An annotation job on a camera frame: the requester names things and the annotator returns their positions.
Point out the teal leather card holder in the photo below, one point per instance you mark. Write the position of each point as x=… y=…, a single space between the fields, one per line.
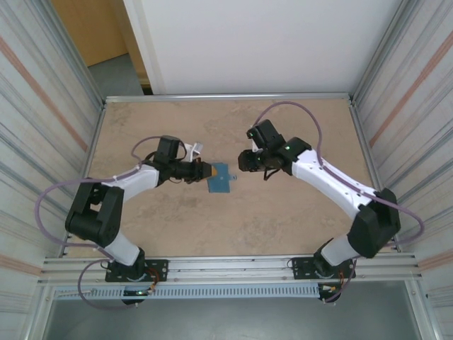
x=221 y=180

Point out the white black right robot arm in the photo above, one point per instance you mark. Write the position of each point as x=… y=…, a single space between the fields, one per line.
x=332 y=177

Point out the wooden door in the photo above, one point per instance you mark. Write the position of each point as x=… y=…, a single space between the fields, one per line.
x=88 y=28

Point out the aluminium table edge rail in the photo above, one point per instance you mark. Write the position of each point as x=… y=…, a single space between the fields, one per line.
x=92 y=148
x=226 y=97
x=371 y=159

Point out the wide aluminium mounting rail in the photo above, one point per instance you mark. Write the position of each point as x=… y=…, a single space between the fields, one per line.
x=230 y=267

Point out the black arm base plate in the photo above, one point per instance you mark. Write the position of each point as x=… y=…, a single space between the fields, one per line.
x=159 y=269
x=301 y=267

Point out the striped translucent enclosure panel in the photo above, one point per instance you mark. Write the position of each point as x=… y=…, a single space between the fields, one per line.
x=417 y=141
x=35 y=141

